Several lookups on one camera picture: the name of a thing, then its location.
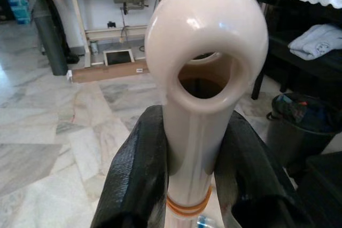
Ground dark grey rolled mat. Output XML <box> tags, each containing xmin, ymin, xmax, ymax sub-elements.
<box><xmin>34</xmin><ymin>0</ymin><xmax>68</xmax><ymax>76</ymax></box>

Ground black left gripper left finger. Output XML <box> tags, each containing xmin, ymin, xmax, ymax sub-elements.
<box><xmin>90</xmin><ymin>104</ymin><xmax>169</xmax><ymax>228</ymax></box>

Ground light blue folded towel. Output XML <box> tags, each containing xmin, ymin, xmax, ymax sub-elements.
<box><xmin>287</xmin><ymin>23</ymin><xmax>342</xmax><ymax>61</ymax></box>

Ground flat brown cardboard box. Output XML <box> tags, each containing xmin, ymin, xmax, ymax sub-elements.
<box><xmin>71</xmin><ymin>59</ymin><xmax>150</xmax><ymax>84</ymax></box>

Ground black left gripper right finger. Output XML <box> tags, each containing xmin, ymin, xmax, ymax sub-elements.
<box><xmin>213</xmin><ymin>109</ymin><xmax>302</xmax><ymax>228</ymax></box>

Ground orange rubber band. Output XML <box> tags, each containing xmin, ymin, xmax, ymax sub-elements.
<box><xmin>166</xmin><ymin>186</ymin><xmax>213</xmax><ymax>207</ymax></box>
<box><xmin>167</xmin><ymin>195</ymin><xmax>212</xmax><ymax>215</ymax></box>

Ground black table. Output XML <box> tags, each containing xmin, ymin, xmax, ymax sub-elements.
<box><xmin>251</xmin><ymin>0</ymin><xmax>342</xmax><ymax>100</ymax></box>

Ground white framed tablet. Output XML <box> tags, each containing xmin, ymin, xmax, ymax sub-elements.
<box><xmin>103</xmin><ymin>49</ymin><xmax>134</xmax><ymax>66</ymax></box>

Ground black shoe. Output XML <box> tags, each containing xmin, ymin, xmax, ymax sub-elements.
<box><xmin>65</xmin><ymin>53</ymin><xmax>80</xmax><ymax>65</ymax></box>

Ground blue stacked crates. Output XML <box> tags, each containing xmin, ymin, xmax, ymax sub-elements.
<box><xmin>2</xmin><ymin>0</ymin><xmax>32</xmax><ymax>25</ymax></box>

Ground black trash bin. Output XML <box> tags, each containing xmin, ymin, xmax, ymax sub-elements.
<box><xmin>266</xmin><ymin>93</ymin><xmax>338</xmax><ymax>170</ymax></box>

